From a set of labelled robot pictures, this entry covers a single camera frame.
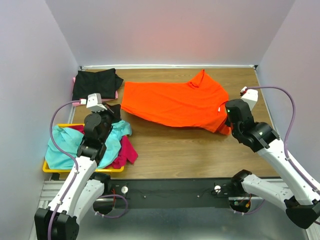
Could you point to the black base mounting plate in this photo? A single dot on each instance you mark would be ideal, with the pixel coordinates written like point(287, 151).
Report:
point(174, 193)

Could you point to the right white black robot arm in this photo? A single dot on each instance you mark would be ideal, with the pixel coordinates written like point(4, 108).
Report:
point(301, 198)

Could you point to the teal t shirt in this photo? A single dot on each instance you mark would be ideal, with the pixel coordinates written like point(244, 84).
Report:
point(119, 150)

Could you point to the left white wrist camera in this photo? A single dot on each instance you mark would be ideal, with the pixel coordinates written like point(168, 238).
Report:
point(94, 103)

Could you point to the orange t shirt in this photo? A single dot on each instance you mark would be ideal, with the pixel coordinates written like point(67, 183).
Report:
point(198, 103)

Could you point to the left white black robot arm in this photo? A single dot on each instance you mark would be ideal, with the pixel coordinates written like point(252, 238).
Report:
point(61, 219)

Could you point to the pink folded t shirt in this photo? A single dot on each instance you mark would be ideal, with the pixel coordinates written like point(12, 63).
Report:
point(76, 104)

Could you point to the yellow plastic bin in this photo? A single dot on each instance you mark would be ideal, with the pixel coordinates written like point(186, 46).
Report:
point(110, 170)

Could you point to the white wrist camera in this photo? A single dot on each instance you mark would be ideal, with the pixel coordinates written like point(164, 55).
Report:
point(94, 103)
point(250, 96)

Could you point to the black folded t shirt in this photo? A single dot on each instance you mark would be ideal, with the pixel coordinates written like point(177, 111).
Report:
point(105, 83)

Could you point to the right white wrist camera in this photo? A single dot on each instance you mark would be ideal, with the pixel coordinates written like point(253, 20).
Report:
point(250, 96)

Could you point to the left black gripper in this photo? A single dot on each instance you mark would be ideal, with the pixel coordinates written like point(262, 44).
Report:
point(113, 110)

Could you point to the magenta t shirt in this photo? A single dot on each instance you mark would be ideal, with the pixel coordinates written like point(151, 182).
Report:
point(119, 150)

